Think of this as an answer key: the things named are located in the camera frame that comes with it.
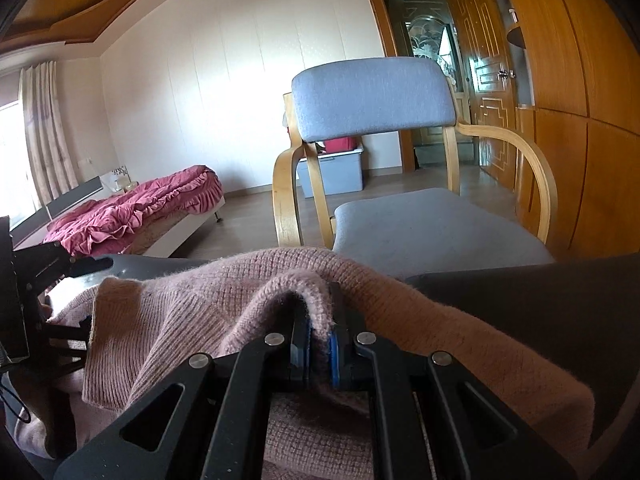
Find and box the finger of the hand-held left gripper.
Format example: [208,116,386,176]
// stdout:
[30,312,96,376]
[12,241,116,293]

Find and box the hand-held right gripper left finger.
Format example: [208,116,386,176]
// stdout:
[54,309,313,480]

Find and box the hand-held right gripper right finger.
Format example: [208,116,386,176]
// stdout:
[325,283,581,480]

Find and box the pink knit sweater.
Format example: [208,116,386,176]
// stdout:
[15,246,596,480]

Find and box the bed with red blanket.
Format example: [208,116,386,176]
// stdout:
[44,164,225,256]

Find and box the window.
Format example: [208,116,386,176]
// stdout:
[0,100,38,233]

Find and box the bed with dark headboard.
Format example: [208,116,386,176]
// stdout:
[44,164,227,262]

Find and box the beige curtain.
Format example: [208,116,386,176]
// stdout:
[19,60,80,211]

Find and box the wooden armchair with grey cushions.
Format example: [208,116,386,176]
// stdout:
[272,56,559,281]

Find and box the grey plastic storage box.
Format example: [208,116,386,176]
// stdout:
[295,144,365,199]

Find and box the black leather ottoman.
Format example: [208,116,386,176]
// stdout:
[65,254,640,480]

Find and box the red fabric bag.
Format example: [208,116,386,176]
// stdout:
[324,135,359,154]

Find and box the wooden panel door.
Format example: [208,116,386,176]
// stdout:
[446,0,520,192]

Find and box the wooden wardrobe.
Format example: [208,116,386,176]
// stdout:
[492,0,640,261]

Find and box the black cable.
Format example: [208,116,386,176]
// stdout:
[0,369,32,427]

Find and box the glass door in wooden frame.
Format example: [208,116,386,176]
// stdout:
[361,0,473,172]

